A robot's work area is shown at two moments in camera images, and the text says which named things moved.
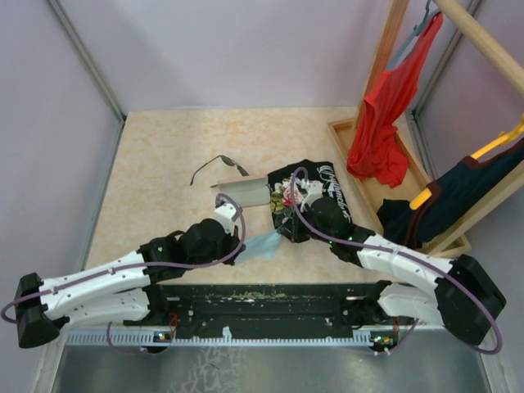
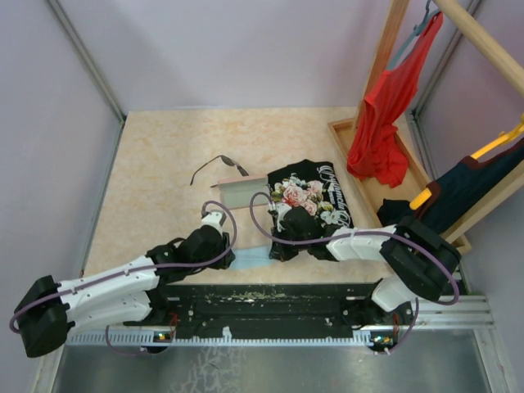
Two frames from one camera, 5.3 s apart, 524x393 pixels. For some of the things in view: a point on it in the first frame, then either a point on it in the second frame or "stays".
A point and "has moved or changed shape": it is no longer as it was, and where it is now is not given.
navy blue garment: x=463 y=186 stays
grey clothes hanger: x=413 y=36 stays
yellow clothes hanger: x=503 y=137 stays
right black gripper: x=291 y=228 -> x=280 y=253
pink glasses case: x=248 y=191 stays
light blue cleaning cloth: x=262 y=246 has moved or changed shape
